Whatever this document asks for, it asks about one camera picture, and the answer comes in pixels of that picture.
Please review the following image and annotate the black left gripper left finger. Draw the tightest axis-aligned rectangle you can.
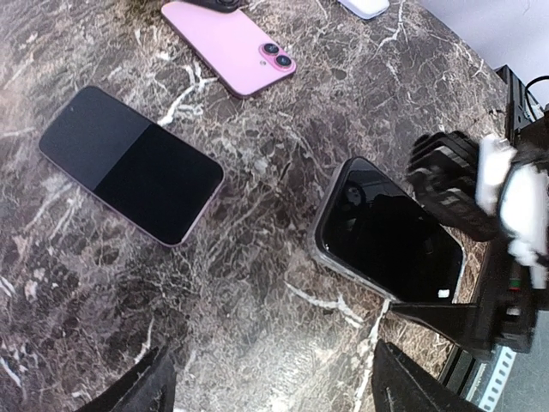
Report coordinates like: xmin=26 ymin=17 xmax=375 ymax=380
xmin=77 ymin=346 xmax=177 ymax=412

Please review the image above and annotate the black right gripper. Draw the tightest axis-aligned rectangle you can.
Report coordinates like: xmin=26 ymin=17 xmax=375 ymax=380
xmin=389 ymin=257 xmax=537 ymax=361

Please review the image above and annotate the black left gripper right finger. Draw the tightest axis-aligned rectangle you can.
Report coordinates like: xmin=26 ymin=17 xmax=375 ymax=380
xmin=371 ymin=340 xmax=481 ymax=412

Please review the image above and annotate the clear magsafe phone case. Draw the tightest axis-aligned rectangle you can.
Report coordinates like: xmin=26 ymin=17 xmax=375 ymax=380
xmin=309 ymin=155 xmax=467 ymax=306

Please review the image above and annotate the black phone purple edge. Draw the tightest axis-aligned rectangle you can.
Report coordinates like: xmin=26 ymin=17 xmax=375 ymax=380
xmin=39 ymin=86 xmax=225 ymax=246

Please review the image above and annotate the lilac phone case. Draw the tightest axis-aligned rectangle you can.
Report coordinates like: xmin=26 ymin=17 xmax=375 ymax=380
xmin=338 ymin=0 xmax=389 ymax=20

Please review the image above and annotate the pink phone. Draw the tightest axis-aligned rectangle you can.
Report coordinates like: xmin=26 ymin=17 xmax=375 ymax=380
xmin=160 ymin=1 xmax=297 ymax=99

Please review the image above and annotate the black phone case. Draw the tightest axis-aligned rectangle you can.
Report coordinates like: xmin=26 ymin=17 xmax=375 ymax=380
xmin=191 ymin=0 xmax=241 ymax=14

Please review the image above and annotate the white slotted cable duct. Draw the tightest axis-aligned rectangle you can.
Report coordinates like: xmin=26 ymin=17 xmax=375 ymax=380
xmin=478 ymin=347 xmax=516 ymax=411

